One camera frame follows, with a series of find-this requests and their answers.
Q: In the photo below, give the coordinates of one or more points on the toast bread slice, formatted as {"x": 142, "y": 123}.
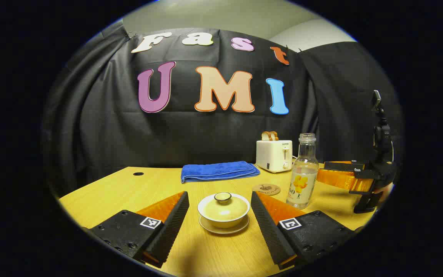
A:
{"x": 275, "y": 135}
{"x": 265, "y": 135}

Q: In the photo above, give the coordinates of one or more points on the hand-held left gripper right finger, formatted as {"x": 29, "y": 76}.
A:
{"x": 269, "y": 227}

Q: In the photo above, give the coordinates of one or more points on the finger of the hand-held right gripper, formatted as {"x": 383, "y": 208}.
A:
{"x": 337, "y": 177}

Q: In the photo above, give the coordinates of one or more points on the black backdrop cloth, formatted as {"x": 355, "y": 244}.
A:
{"x": 206, "y": 138}

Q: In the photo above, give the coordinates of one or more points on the folded blue towel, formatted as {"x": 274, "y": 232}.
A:
{"x": 217, "y": 171}

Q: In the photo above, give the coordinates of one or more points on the cream toaster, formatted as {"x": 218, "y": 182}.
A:
{"x": 273, "y": 156}

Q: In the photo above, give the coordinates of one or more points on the cream ceramic teacup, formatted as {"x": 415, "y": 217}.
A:
{"x": 223, "y": 223}

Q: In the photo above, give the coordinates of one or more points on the cream teacup lid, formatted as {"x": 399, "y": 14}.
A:
{"x": 223, "y": 207}

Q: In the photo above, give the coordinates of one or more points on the cream ceramic saucer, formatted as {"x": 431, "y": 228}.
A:
{"x": 223, "y": 231}

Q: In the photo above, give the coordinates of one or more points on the clear glass water bottle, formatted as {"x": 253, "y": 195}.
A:
{"x": 302, "y": 181}

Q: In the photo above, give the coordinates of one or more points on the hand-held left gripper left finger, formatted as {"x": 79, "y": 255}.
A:
{"x": 169, "y": 227}

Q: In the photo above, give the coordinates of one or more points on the round wooden coaster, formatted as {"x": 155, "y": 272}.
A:
{"x": 266, "y": 189}

